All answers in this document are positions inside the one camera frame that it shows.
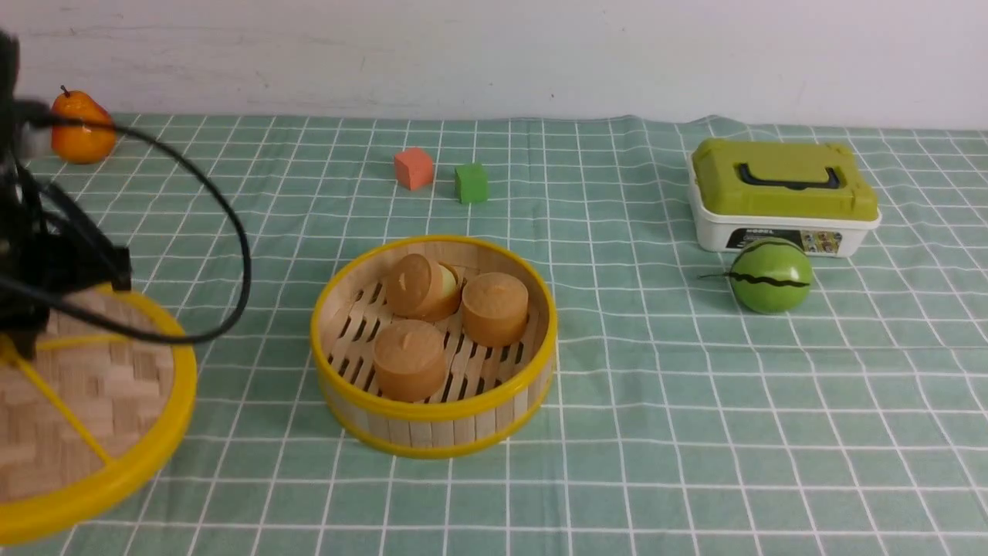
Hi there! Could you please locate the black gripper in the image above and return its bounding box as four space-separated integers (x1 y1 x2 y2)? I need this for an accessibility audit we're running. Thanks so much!
1 31 133 359

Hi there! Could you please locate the yellow woven steamer lid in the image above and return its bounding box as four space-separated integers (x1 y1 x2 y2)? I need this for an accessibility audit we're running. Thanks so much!
1 313 198 545

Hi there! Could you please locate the yellow bamboo steamer basket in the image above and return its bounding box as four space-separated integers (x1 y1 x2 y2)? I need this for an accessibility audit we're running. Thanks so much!
308 235 558 459

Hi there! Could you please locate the orange toy pear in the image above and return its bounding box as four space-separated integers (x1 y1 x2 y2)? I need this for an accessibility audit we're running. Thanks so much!
50 86 117 165

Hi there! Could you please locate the brown toy bun left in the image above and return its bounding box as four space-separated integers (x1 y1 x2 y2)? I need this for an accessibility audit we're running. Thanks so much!
384 253 462 323

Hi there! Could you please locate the brown toy bun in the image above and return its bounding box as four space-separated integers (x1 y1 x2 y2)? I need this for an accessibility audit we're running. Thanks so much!
460 272 529 348
384 253 462 323
373 320 448 402

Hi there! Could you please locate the orange foam cube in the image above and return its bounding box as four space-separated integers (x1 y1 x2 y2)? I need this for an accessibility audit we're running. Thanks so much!
393 147 435 191

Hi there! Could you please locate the brown toy bun front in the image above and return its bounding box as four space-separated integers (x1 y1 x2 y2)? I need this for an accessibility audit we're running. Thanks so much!
373 320 448 402

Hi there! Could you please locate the green foam cube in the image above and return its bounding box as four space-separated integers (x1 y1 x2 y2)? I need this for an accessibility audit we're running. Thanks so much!
455 162 489 205

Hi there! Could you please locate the brown toy bun right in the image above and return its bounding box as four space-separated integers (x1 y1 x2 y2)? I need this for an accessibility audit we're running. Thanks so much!
460 272 529 348

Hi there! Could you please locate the green checkered tablecloth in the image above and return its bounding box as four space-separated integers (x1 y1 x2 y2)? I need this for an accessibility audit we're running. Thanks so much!
2 115 987 555

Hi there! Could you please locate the green lidded white box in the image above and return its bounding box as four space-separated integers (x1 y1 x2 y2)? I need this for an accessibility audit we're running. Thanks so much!
687 137 881 258

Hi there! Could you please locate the green toy watermelon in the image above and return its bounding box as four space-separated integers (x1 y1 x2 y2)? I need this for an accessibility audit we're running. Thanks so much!
699 236 813 314

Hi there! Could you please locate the black cable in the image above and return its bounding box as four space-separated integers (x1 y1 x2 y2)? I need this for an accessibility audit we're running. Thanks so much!
0 108 253 345

